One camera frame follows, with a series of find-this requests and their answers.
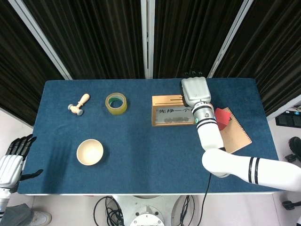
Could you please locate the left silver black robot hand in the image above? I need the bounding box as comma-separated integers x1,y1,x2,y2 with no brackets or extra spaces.
0,133,44,188

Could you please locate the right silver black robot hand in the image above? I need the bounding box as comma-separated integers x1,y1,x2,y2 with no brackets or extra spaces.
180,68,212,107

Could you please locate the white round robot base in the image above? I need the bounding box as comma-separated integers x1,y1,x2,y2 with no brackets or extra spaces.
112,194,181,226

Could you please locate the wooden framed coin box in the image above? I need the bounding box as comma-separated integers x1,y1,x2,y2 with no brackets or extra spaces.
151,94,198,127

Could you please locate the red cube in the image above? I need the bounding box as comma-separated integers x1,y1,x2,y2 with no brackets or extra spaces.
214,107,231,131

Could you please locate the grey trouser leg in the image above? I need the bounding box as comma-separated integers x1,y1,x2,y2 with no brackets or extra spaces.
3,203,32,226

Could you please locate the black pleated curtain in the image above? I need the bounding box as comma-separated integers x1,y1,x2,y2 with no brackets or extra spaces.
152,0,246,79
22,0,145,80
0,0,65,128
213,0,301,116

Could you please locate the white shoe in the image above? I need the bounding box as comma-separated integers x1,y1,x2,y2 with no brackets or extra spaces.
29,211,52,226

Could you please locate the brown spiral notebook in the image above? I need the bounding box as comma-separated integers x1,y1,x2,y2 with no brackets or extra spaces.
220,107,253,153

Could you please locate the blue table cloth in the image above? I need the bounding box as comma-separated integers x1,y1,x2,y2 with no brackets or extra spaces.
17,78,288,195

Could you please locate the yellow packing tape roll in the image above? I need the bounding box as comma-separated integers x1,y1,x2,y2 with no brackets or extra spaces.
105,92,128,116

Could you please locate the cream bowl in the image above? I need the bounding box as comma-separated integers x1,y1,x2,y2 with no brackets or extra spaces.
76,138,104,166

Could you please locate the black equipment case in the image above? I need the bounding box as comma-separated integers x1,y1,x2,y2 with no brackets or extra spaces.
275,110,301,129

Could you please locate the wooden toy hammer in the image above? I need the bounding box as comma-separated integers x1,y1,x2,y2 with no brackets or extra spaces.
67,93,90,116

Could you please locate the black office chair base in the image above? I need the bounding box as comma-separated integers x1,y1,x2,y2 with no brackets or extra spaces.
281,136,301,211

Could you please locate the white partition post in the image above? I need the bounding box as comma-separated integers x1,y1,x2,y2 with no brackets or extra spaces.
140,0,155,80
8,0,73,81
207,0,253,79
267,95,301,121

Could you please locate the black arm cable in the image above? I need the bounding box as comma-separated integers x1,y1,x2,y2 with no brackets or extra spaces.
199,173,212,226

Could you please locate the black floor cable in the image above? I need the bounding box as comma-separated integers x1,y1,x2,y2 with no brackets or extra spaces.
93,196,125,226
177,195,196,226

